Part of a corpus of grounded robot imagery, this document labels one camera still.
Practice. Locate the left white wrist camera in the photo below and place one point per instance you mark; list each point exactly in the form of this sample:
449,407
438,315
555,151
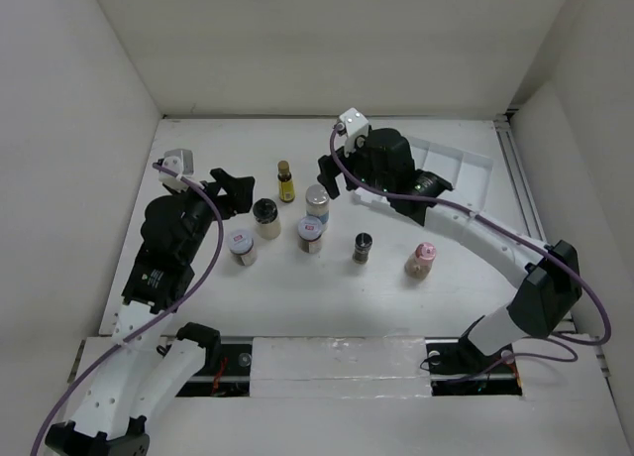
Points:
179,161

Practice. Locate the small yellow brown bottle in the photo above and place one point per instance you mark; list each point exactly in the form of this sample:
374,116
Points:
286,191

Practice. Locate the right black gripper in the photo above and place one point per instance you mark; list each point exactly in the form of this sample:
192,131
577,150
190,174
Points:
328,174

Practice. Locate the white organizer tray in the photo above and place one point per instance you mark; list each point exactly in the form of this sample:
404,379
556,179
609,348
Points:
453,174

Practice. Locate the silver lid spice jar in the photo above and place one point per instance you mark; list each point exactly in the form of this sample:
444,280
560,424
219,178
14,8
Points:
317,202

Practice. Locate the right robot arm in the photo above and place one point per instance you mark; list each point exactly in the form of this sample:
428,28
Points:
546,278

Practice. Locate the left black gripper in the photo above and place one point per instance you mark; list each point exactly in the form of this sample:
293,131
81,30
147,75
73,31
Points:
237,188

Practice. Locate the aluminium rail right side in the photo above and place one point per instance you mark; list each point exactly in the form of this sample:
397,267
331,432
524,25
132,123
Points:
530,217

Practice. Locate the white red lid jar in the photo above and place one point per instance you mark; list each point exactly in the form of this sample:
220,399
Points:
242,247
310,231

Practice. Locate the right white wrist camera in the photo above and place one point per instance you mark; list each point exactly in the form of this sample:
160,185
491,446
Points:
354,127

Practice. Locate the black knob lid jar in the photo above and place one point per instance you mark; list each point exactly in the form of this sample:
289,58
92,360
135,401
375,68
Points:
266,215

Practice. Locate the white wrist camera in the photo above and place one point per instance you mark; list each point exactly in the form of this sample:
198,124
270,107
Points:
354,127
179,161

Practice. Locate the pink cap bottle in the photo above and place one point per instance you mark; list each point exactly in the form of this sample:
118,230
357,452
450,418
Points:
420,262

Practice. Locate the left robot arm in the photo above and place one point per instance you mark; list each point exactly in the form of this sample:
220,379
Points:
132,382

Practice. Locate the black mounting rail front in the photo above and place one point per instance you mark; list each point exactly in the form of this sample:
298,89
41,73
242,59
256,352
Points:
230,377

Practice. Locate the black pepper grinder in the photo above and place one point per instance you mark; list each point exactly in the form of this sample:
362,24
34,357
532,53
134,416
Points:
363,244

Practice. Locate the white foam block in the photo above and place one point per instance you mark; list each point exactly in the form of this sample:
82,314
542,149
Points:
339,368

